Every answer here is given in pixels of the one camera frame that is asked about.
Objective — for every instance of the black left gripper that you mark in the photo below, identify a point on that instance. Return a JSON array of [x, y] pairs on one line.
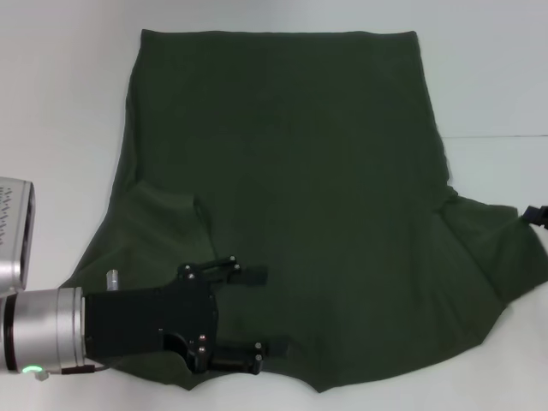
[[145, 321]]

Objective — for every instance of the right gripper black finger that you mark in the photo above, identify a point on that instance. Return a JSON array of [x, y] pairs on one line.
[[538, 215]]

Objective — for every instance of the dark green shirt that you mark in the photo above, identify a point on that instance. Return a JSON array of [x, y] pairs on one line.
[[321, 150]]

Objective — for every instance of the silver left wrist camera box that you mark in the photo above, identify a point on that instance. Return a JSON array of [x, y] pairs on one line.
[[15, 231]]

